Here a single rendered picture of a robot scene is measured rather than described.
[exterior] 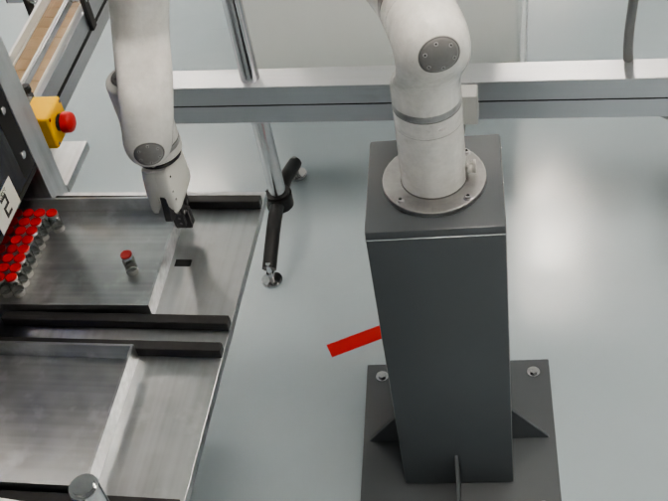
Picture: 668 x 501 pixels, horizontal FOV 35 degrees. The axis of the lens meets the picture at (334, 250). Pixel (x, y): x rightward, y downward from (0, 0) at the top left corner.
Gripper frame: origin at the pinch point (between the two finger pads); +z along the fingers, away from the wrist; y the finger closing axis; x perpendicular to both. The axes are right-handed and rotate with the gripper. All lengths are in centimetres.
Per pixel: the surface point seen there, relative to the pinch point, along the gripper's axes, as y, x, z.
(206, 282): 11.8, 5.9, 4.3
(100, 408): 38.4, -5.3, 3.6
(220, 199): -6.7, 4.9, 2.4
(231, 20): -86, -13, 18
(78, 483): 86, 27, -56
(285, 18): -143, -17, 58
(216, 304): 16.6, 8.7, 4.3
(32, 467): 50, -13, 3
